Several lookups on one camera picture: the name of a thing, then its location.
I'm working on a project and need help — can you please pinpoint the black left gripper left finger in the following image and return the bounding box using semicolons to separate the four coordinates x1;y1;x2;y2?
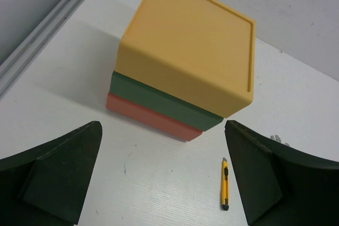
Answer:
1;121;102;225

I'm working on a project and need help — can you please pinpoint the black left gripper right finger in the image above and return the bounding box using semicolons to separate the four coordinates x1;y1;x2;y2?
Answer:
225;120;338;225

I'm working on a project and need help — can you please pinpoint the silver wrench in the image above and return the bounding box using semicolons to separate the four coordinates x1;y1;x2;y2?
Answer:
270;135;290;147

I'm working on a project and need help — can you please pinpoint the aluminium table edge rail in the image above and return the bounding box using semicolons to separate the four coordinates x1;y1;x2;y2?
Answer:
1;0;84;97

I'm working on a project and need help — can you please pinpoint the yellow utility knife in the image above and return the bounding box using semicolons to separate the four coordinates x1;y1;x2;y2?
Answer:
221;158;229;211

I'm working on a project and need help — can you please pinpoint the green drawer box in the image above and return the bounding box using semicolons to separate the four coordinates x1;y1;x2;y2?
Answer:
110;71;224;131

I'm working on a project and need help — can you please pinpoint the red drawer box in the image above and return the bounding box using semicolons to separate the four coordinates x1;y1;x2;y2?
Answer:
106;92;203;141

